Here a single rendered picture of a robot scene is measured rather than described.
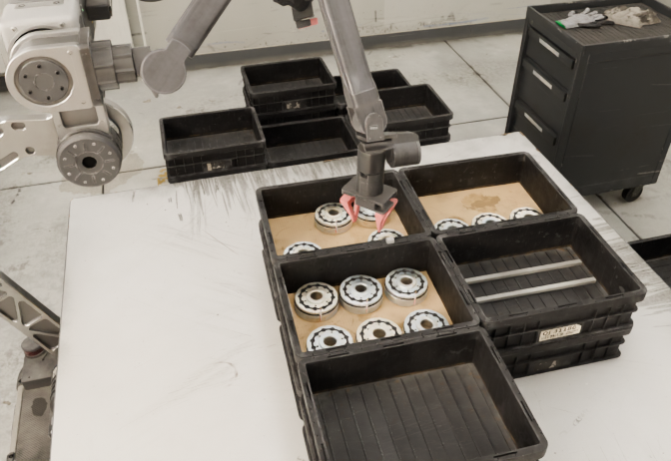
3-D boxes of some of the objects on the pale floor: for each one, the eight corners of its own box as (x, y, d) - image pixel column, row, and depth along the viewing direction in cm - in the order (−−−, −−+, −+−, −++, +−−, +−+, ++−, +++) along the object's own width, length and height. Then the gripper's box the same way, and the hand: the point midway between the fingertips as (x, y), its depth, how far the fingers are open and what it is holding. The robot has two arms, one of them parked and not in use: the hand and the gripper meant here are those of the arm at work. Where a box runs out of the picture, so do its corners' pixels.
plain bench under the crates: (119, 936, 132) (16, 877, 90) (114, 343, 254) (69, 199, 212) (776, 688, 166) (930, 559, 123) (492, 268, 288) (520, 131, 245)
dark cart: (539, 225, 312) (582, 46, 257) (496, 173, 346) (527, 5, 291) (648, 205, 325) (712, 30, 270) (597, 156, 359) (644, -7, 304)
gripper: (339, 167, 135) (337, 226, 144) (385, 183, 131) (381, 242, 140) (356, 152, 140) (353, 210, 149) (401, 167, 135) (395, 226, 145)
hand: (367, 223), depth 144 cm, fingers open, 6 cm apart
